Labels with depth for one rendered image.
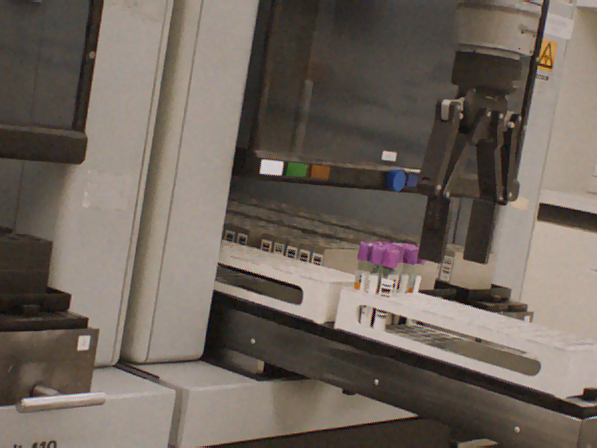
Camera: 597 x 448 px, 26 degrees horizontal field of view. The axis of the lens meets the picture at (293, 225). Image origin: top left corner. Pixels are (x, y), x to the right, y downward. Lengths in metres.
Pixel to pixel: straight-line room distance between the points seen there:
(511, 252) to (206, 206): 0.70
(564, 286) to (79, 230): 2.73
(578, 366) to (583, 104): 3.22
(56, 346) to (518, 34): 0.57
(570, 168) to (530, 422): 3.23
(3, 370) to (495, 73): 0.59
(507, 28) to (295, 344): 0.43
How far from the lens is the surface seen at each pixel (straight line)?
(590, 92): 4.55
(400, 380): 1.40
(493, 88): 1.40
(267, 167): 1.54
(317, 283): 1.49
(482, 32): 1.39
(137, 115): 1.42
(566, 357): 1.32
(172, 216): 1.48
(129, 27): 1.40
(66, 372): 1.31
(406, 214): 2.13
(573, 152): 4.51
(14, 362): 1.26
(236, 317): 1.55
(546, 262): 4.01
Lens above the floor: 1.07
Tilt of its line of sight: 6 degrees down
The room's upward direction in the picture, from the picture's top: 9 degrees clockwise
